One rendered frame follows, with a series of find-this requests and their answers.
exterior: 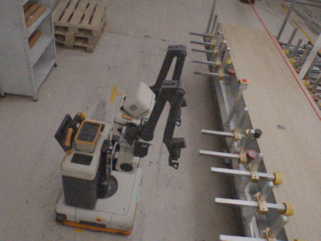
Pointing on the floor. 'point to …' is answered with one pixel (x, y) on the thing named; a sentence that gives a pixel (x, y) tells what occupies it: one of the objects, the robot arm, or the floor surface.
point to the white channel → (310, 58)
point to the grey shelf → (21, 74)
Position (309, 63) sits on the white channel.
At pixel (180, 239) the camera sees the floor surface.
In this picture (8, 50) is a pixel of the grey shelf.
